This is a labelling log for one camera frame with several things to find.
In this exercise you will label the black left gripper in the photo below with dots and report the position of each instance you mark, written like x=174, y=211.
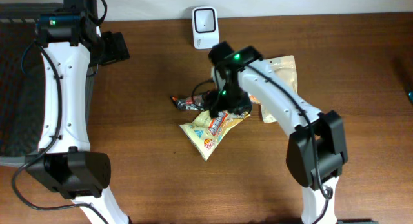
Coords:
x=117, y=48

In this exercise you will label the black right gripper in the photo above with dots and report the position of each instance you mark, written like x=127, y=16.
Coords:
x=226, y=108

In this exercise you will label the yellow snack chip bag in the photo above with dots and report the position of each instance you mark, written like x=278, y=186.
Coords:
x=206, y=133

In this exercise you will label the black red snack packet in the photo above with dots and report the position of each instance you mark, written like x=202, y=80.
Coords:
x=195, y=103

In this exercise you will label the beige kraft paper pouch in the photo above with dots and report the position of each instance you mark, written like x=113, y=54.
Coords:
x=285, y=68

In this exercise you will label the teal mouthwash bottle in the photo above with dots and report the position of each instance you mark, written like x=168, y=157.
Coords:
x=410, y=94

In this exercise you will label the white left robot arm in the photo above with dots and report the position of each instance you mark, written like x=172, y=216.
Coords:
x=73, y=47

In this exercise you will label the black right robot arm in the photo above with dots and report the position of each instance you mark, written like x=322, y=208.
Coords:
x=317, y=148

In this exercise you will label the white barcode scanner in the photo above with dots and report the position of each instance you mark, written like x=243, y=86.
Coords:
x=205, y=27

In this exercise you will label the grey plastic mesh basket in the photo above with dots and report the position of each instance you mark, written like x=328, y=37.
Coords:
x=23, y=82

